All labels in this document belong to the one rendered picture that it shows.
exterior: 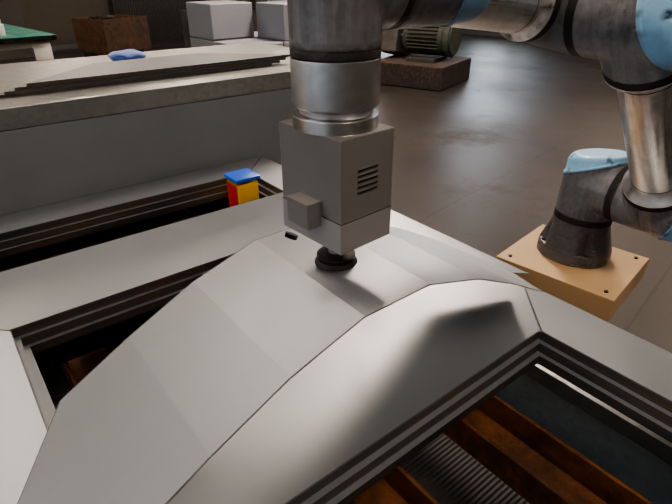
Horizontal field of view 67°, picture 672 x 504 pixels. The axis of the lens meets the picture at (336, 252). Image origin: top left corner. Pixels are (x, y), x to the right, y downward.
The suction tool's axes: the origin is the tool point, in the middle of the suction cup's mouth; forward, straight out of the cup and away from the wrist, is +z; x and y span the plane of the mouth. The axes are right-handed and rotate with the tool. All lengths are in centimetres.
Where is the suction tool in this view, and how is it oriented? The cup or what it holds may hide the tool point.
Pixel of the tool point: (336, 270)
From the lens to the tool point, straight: 51.8
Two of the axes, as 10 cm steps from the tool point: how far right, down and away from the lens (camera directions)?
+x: 7.5, -3.3, 5.8
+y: 6.6, 3.6, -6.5
